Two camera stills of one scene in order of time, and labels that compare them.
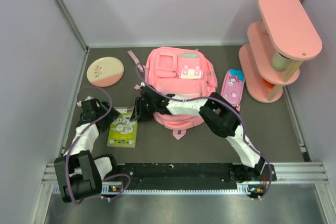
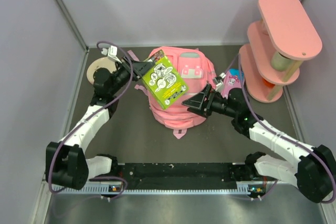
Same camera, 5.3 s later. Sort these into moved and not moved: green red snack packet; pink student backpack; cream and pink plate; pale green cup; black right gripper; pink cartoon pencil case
Moved: black right gripper; green red snack packet
Not moved: pale green cup; pink cartoon pencil case; pink student backpack; cream and pink plate
